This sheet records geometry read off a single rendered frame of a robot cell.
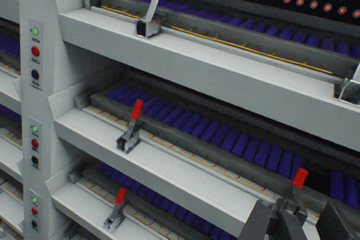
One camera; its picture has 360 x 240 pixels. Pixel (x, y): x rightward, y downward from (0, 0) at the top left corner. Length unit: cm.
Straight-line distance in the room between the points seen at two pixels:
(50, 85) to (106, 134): 14
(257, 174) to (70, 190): 42
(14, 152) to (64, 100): 28
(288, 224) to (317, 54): 23
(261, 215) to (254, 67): 20
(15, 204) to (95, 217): 36
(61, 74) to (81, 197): 28
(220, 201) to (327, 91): 21
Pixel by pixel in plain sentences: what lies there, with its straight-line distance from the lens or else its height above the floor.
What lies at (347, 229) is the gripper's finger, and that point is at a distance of 23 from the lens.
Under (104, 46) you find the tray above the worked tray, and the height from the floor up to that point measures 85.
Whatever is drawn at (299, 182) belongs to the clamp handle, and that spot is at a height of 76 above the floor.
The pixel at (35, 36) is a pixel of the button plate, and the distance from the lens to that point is 51.
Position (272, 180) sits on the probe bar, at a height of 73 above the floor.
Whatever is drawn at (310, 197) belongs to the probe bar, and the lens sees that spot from 41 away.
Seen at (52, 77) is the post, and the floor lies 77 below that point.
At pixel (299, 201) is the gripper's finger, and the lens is 23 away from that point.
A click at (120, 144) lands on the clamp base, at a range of 43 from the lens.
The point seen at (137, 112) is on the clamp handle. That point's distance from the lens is 41.
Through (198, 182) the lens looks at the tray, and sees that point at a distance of 39.
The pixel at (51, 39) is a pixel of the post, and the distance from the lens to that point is 48.
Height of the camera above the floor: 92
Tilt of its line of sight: 23 degrees down
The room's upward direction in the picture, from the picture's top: 15 degrees clockwise
